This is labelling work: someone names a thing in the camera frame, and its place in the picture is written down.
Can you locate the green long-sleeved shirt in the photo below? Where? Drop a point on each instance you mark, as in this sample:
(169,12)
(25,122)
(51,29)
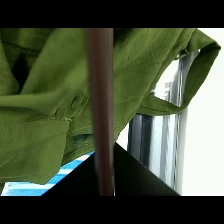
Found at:
(50,83)

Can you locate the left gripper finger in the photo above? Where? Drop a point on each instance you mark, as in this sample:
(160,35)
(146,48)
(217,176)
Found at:
(80,181)

